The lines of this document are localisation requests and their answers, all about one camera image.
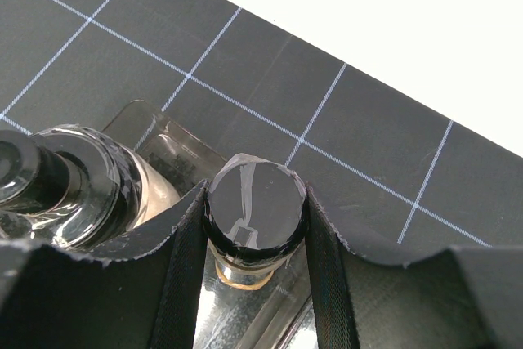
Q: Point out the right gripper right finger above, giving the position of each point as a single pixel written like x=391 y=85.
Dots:
x=369 y=292

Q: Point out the clear acrylic organizer rack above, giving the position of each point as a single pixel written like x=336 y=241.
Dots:
x=278 y=315

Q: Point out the small spice bottle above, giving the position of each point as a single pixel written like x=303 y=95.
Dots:
x=255 y=220

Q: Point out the white powder shaker jar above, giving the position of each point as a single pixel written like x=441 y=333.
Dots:
x=75 y=187

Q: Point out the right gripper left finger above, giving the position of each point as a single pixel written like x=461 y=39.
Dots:
x=138 y=290

